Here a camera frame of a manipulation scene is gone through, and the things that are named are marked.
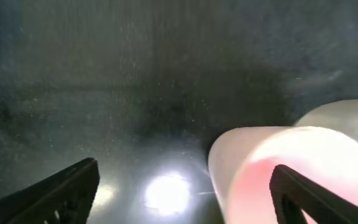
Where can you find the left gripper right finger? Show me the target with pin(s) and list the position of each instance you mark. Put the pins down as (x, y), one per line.
(309, 199)

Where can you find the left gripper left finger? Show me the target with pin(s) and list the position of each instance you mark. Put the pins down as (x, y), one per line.
(48, 199)

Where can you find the pink cup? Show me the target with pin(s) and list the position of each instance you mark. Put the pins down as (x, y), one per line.
(247, 174)

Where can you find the steel sink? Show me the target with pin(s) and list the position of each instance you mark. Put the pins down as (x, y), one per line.
(353, 116)

